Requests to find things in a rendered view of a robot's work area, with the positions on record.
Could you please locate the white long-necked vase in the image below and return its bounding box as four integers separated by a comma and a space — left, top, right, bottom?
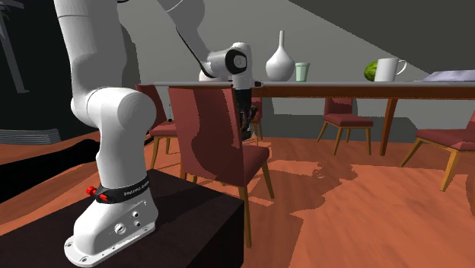
265, 30, 296, 82

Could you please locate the dark robot stand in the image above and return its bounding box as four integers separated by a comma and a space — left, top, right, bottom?
0, 168, 245, 268

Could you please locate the red chair with wooden legs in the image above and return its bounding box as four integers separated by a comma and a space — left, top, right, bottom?
250, 97, 264, 146
167, 85, 276, 249
135, 83, 187, 180
317, 97, 375, 156
399, 110, 475, 193

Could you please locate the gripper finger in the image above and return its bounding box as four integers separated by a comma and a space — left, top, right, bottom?
247, 105, 258, 131
239, 110, 251, 142

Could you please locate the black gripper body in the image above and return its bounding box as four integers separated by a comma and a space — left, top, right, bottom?
234, 88, 255, 113

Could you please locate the pale green cup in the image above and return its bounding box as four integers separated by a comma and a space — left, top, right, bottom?
295, 62, 311, 83

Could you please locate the white mug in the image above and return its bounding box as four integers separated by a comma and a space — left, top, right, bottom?
373, 57, 408, 83

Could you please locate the green watermelon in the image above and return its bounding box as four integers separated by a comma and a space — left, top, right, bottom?
363, 60, 379, 82

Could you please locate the brown wooden dining table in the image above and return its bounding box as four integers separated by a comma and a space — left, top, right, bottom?
154, 80, 475, 157

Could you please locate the pale lavender flat book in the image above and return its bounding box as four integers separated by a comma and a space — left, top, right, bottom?
420, 69, 475, 83

